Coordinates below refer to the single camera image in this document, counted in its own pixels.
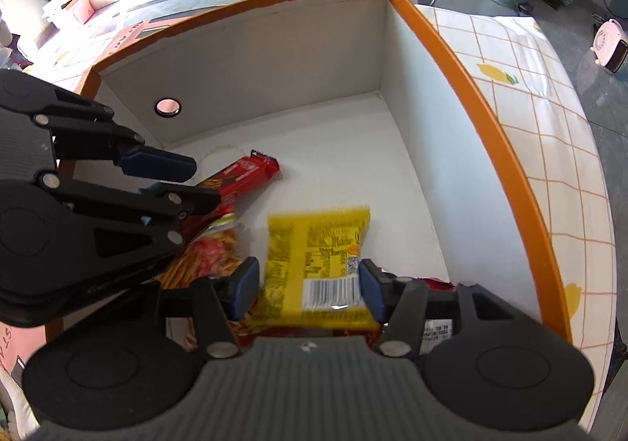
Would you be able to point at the orange cardboard box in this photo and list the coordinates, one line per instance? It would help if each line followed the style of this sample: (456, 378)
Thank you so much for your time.
(319, 141)

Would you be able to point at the yellow snack packet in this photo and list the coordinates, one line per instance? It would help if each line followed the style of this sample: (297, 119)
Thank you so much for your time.
(314, 244)

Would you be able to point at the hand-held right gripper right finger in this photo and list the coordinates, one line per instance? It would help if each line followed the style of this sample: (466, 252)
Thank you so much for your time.
(370, 292)

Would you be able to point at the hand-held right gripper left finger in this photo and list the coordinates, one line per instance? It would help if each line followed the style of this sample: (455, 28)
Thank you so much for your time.
(247, 287)

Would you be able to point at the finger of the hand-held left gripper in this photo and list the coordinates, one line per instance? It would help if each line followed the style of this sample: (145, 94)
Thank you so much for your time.
(191, 200)
(157, 165)

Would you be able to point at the white checkered tablecloth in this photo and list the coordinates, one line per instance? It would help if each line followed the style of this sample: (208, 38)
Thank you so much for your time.
(539, 102)

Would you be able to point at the red stick snack packet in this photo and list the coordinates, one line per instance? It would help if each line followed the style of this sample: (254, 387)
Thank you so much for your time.
(211, 249)

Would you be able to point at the red chocolate snack packet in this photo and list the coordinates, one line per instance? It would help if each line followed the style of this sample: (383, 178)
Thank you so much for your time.
(240, 174)

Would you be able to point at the pink space heater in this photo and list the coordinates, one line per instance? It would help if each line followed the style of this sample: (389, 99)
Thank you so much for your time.
(611, 46)

